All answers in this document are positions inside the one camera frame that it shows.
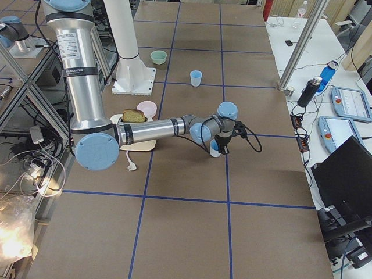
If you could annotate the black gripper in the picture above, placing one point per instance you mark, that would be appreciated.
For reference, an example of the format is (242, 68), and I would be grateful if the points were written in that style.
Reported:
(222, 141)

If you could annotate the light blue cup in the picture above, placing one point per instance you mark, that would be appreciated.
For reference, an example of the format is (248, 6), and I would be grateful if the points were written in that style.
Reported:
(214, 149)
(195, 78)

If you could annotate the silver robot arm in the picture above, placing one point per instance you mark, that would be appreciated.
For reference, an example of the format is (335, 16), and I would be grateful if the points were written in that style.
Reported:
(97, 139)

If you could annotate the cream toaster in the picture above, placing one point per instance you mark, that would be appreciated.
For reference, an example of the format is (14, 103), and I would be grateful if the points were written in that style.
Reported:
(139, 144)

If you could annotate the pink bowl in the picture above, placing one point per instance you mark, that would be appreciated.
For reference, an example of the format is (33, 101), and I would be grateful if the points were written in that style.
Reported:
(149, 108)

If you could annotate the white toaster plug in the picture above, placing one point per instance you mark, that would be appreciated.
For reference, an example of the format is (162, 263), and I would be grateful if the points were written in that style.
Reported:
(131, 165)

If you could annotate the toast slice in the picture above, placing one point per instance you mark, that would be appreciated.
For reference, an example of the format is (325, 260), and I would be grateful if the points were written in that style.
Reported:
(133, 116)

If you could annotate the black thermos bottle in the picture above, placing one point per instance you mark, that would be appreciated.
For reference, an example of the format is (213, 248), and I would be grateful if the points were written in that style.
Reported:
(308, 93)

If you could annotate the teach pendant tablet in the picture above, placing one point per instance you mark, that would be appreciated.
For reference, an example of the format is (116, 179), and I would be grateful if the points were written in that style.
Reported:
(351, 103)
(334, 131)

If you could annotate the green bowl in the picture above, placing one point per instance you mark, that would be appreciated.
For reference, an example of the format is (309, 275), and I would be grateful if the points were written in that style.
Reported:
(158, 57)

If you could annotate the black laptop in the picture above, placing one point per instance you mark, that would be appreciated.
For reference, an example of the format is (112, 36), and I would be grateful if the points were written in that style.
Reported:
(345, 177)

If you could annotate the blue water bottle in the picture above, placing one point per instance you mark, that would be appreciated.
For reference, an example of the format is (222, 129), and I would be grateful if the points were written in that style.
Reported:
(326, 75)

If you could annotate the clear plastic bag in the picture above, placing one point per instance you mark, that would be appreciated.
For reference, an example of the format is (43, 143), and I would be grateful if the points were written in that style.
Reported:
(17, 228)

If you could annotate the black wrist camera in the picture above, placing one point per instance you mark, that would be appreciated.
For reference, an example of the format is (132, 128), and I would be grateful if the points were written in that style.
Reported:
(239, 130)

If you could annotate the aluminium frame post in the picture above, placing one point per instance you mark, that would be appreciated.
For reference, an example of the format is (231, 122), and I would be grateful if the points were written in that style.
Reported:
(306, 34)

